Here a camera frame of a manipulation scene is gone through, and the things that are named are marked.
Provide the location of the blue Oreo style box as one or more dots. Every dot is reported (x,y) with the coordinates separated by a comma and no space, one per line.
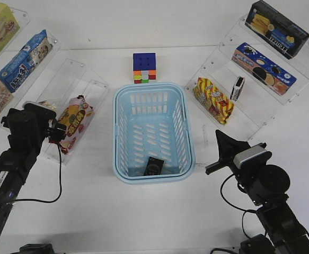
(263,69)

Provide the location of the light blue plastic basket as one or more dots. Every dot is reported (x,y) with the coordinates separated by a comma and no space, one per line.
(151,120)

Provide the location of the black Franzzi biscuit box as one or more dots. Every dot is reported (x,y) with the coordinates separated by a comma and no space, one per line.
(277,30)

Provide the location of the multicolour puzzle cube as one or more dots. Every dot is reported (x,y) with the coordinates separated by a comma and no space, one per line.
(144,67)

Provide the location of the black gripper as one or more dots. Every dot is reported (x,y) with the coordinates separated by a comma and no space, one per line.
(28,127)
(234,153)

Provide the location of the clear acrylic shelf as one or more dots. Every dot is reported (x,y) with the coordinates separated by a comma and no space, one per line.
(257,104)
(58,78)

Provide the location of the pink snack bag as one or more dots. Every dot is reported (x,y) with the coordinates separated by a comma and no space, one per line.
(76,117)

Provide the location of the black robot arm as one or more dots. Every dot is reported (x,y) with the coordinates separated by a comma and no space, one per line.
(266,185)
(14,170)

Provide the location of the black grey tissue pack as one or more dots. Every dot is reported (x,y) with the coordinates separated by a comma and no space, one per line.
(154,166)

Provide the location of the right clear acrylic shelf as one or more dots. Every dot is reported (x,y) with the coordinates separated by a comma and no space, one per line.
(257,104)

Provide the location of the left clear acrylic shelf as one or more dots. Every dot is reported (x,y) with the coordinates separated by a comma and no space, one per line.
(58,78)

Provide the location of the black white tissue pack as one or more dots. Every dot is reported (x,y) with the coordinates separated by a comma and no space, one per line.
(237,88)

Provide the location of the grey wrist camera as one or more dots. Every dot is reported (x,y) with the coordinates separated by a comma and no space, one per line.
(249,154)
(57,132)

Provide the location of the blue cookie box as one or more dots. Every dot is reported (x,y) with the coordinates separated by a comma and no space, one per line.
(25,61)

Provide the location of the clear bread pack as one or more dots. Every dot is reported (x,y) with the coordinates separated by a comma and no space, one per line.
(49,105)

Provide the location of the red yellow striped snack bag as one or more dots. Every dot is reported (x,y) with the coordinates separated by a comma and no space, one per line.
(217,104)

